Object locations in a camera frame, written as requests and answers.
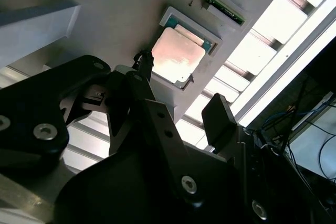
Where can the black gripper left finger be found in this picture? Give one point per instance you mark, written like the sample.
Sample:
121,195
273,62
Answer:
39,103

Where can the silver CPU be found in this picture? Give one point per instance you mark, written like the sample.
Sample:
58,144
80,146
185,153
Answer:
176,53

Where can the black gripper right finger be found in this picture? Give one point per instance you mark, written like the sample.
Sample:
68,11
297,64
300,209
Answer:
218,121

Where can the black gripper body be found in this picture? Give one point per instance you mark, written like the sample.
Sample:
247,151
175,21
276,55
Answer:
126,195

